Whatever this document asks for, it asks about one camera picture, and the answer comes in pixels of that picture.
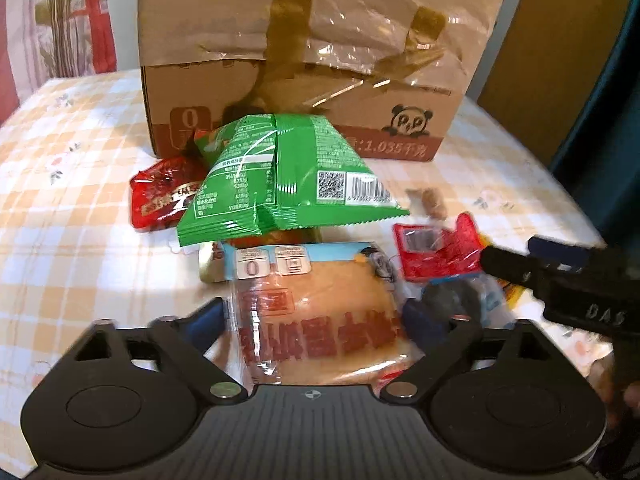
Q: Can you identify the black cookie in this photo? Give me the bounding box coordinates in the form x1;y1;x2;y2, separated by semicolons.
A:
421;273;516;328

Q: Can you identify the red square snack packet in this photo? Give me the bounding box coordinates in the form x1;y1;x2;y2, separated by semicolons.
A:
393;212;490;283

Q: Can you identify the small brown snack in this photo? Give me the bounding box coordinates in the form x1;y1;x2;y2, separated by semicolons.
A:
407;188;448;221

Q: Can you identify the bread bun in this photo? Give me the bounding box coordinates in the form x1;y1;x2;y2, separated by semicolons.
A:
222;242;418;386

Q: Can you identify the red candy packet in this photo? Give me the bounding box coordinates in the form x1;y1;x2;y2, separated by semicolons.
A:
129;155;207;231

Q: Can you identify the green rice cracker bag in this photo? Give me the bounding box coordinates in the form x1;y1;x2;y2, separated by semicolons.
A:
177;114;408;246

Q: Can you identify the checkered floral tablecloth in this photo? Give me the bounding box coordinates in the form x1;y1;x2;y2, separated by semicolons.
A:
1;70;601;476

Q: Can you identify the wooden door panel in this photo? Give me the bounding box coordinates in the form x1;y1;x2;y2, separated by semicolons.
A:
477;0;630;165

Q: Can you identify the cardboard box with plastic liner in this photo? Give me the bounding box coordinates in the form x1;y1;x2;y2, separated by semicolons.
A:
138;0;503;162

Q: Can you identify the printed room backdrop curtain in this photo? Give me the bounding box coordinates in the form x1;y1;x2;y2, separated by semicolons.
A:
1;0;117;120

